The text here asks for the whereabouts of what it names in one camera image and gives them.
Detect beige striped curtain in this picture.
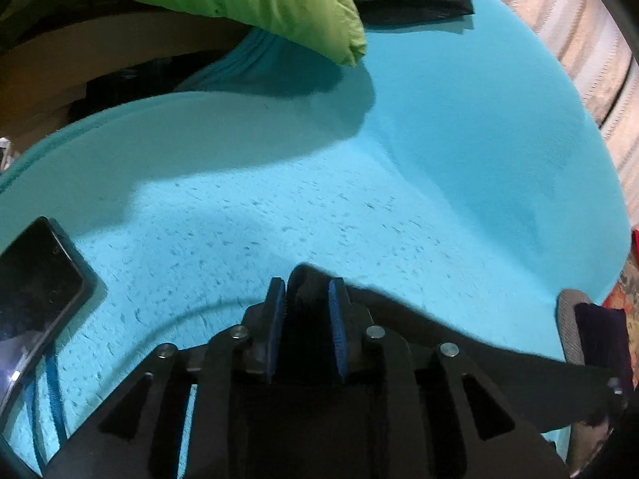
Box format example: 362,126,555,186
456,0,639,195

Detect black smartphone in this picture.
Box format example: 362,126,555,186
0,216,99,410

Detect lime green pillow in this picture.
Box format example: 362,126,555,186
121,0,367,67

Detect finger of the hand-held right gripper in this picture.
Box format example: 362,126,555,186
605,376,628,412

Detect colourful printed blanket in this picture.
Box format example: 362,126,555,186
601,257,639,313

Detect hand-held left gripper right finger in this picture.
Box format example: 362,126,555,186
328,278,570,479

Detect dark purple cushion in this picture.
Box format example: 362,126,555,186
574,303,628,390

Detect black pants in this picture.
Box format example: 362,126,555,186
230,263,627,479

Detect grey mesh chair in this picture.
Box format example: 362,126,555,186
556,289,617,475

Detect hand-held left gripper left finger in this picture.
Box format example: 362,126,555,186
42,277,288,479

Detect wooden headboard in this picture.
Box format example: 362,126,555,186
0,17,245,150

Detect turquoise fleece blanket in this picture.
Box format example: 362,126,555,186
0,0,631,479

